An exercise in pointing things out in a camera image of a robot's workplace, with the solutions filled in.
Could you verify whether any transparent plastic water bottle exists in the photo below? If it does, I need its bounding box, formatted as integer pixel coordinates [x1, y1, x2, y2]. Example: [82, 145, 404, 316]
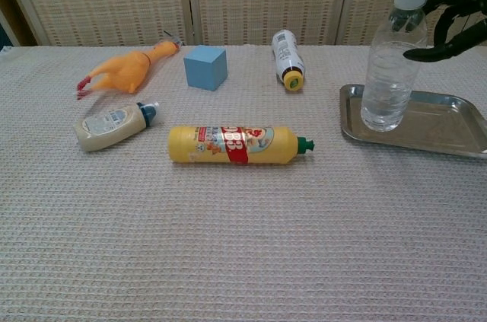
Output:
[360, 0, 432, 132]

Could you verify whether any yellow bottle with green cap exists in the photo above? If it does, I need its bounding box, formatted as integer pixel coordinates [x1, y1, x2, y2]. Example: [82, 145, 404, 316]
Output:
[167, 125, 317, 167]

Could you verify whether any blue cube block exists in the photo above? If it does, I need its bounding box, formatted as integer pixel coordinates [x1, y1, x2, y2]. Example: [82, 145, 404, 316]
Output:
[183, 44, 228, 92]

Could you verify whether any metal tray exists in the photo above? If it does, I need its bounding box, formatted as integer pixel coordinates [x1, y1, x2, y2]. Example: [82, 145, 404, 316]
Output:
[339, 83, 487, 160]

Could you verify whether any orange rubber chicken toy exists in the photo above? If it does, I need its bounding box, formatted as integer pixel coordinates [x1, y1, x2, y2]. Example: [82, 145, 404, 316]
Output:
[75, 40, 183, 100]

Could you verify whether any white bottle with yellow cap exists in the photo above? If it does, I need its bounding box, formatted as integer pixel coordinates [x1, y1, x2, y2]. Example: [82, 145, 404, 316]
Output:
[271, 29, 307, 92]

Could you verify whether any cream squeeze bottle blue cap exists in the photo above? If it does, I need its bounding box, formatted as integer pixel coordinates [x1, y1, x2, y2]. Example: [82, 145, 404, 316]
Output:
[73, 100, 161, 153]

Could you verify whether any beige woven tablecloth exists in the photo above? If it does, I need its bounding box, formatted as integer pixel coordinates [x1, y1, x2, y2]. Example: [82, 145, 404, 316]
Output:
[0, 44, 487, 322]

